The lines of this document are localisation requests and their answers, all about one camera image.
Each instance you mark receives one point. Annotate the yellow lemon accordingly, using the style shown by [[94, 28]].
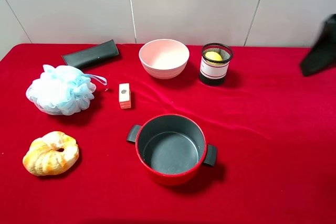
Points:
[[212, 55]]

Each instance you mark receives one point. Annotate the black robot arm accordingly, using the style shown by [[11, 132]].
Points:
[[322, 54]]

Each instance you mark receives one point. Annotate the pink plastic bowl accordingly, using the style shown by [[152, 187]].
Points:
[[164, 58]]

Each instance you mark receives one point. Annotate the small pink white block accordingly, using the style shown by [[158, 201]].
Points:
[[124, 96]]

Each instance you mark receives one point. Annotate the black mesh pen holder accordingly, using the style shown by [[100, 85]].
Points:
[[213, 73]]

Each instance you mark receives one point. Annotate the red velvet tablecloth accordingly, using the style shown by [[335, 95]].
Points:
[[274, 130]]

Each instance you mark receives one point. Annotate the black leather glasses case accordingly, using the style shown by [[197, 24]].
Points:
[[92, 56]]

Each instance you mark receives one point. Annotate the blue white bath loofah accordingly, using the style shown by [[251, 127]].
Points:
[[63, 90]]

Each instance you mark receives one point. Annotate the toy croissant bread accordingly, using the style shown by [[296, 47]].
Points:
[[52, 154]]

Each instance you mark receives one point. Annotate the red pot black handles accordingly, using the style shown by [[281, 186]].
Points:
[[171, 148]]

